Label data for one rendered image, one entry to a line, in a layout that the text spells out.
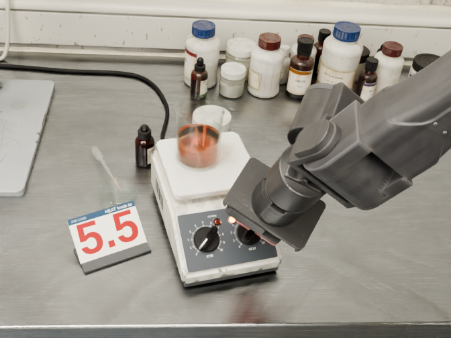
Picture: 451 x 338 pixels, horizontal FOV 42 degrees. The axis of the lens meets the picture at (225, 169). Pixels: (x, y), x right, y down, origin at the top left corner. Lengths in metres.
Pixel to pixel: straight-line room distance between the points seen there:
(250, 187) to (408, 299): 0.27
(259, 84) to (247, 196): 0.45
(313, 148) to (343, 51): 0.59
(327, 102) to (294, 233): 0.15
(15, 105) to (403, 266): 0.67
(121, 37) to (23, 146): 0.34
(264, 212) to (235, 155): 0.19
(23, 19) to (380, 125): 0.85
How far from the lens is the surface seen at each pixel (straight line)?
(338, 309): 0.76
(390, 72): 1.13
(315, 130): 0.52
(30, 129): 0.99
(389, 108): 0.49
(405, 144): 0.49
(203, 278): 0.74
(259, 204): 0.63
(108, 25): 1.18
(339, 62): 1.09
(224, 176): 0.77
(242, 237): 0.74
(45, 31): 1.20
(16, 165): 0.93
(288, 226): 0.66
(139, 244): 0.79
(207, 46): 1.06
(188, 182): 0.76
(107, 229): 0.79
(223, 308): 0.73
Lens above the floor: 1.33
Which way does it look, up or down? 39 degrees down
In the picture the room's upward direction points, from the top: 6 degrees clockwise
